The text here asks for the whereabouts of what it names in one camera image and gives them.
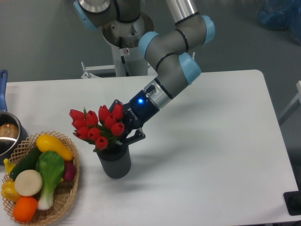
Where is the orange fruit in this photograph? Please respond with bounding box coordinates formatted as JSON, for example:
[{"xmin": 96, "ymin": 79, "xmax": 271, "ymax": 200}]
[{"xmin": 13, "ymin": 196, "xmax": 38, "ymax": 223}]

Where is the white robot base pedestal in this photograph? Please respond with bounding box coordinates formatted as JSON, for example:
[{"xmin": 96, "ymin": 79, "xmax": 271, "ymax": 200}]
[{"xmin": 102, "ymin": 12, "xmax": 154, "ymax": 77}]

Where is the dark red radish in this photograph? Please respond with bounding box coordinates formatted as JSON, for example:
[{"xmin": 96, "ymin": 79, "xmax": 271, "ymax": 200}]
[{"xmin": 63, "ymin": 161, "xmax": 77, "ymax": 181}]

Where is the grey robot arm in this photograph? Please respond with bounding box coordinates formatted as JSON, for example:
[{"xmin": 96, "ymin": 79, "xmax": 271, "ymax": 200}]
[{"xmin": 73, "ymin": 0, "xmax": 215, "ymax": 143}]

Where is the blue plastic bag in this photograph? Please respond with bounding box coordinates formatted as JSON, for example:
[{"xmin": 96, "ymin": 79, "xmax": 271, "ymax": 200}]
[{"xmin": 256, "ymin": 0, "xmax": 301, "ymax": 45}]

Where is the yellow bell pepper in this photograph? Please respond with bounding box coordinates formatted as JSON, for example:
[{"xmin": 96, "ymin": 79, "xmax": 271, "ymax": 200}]
[{"xmin": 1, "ymin": 179, "xmax": 21, "ymax": 202}]

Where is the yellow squash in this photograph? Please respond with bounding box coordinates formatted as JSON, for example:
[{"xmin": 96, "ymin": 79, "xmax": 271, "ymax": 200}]
[{"xmin": 36, "ymin": 134, "xmax": 73, "ymax": 161}]

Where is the round cream white vegetable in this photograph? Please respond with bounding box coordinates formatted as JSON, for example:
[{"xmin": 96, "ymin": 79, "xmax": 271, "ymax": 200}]
[{"xmin": 15, "ymin": 169, "xmax": 43, "ymax": 196}]

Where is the blue handled saucepan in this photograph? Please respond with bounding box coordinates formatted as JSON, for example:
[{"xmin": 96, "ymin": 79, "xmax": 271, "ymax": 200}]
[{"xmin": 0, "ymin": 69, "xmax": 28, "ymax": 166}]

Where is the white metal mounting frame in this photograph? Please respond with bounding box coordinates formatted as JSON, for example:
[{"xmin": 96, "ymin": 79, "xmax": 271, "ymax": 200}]
[{"xmin": 80, "ymin": 52, "xmax": 196, "ymax": 79}]

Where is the black device at table edge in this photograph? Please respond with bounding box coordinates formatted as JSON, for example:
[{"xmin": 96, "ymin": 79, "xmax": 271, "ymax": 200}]
[{"xmin": 283, "ymin": 191, "xmax": 301, "ymax": 216}]

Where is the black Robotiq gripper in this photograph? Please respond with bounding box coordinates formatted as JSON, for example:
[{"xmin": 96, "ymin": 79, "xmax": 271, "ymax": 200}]
[{"xmin": 109, "ymin": 90, "xmax": 159, "ymax": 145}]

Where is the green cucumber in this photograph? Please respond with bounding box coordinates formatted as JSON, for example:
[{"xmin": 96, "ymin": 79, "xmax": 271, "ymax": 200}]
[{"xmin": 10, "ymin": 146, "xmax": 42, "ymax": 180}]

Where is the yellow banana tip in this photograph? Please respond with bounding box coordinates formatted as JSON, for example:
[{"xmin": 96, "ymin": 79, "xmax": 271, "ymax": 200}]
[{"xmin": 3, "ymin": 158, "xmax": 16, "ymax": 176}]

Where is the white chair frame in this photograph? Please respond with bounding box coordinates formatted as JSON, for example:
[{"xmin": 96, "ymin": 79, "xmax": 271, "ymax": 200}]
[{"xmin": 278, "ymin": 81, "xmax": 301, "ymax": 126}]

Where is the green bok choy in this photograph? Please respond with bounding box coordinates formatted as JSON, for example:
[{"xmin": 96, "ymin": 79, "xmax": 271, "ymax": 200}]
[{"xmin": 36, "ymin": 151, "xmax": 64, "ymax": 210}]

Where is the dark grey ribbed vase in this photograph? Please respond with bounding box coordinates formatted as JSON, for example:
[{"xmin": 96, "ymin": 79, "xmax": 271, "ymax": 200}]
[{"xmin": 97, "ymin": 145, "xmax": 131, "ymax": 179}]

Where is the woven wicker basket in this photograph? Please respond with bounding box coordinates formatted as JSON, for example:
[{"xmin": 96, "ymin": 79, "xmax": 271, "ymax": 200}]
[{"xmin": 1, "ymin": 131, "xmax": 80, "ymax": 226}]

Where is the red tulip bouquet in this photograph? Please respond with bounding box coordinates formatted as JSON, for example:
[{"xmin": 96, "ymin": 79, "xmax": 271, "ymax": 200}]
[{"xmin": 69, "ymin": 105, "xmax": 125, "ymax": 152}]

